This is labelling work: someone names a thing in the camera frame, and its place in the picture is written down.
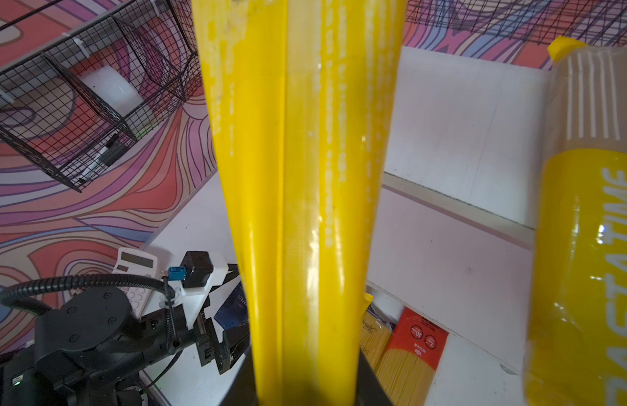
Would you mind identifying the black wire basket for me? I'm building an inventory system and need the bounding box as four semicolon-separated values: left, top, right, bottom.
404;1;627;48
0;1;202;191

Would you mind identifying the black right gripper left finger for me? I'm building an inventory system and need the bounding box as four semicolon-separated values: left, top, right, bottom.
220;349;258;406

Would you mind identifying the black marker pen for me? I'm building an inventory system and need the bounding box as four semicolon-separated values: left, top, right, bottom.
78;133;119;185

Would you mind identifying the black wire basket rear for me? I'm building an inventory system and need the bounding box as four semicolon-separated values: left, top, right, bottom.
404;1;627;48

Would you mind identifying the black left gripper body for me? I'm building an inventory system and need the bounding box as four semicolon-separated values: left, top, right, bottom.
34;287;216;386

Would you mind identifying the dark blue Barilla pasta box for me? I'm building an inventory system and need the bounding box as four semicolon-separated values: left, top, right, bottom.
215;282;249;330

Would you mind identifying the white two-tier shelf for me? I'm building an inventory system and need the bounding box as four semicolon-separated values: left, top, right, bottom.
366;45;553;250

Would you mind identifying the yellow Pastatime spaghetti pack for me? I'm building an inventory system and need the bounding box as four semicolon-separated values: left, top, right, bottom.
523;37;627;405

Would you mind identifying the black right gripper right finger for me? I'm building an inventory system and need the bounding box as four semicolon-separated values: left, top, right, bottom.
355;351;392;406

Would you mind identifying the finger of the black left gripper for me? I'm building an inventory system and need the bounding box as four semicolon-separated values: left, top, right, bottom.
206;319;250;375

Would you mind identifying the red spaghetti pack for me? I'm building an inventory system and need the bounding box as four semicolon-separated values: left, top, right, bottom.
376;307;449;406

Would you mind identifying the black wire basket left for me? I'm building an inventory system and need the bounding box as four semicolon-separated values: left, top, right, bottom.
0;1;202;191

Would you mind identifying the clear blue spaghetti pack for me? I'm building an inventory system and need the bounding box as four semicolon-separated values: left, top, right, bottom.
359;304;395;372

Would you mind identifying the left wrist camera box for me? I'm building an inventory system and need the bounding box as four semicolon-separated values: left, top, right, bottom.
181;250;214;289

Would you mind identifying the white calculator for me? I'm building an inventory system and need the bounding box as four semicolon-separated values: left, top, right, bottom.
112;247;159;317

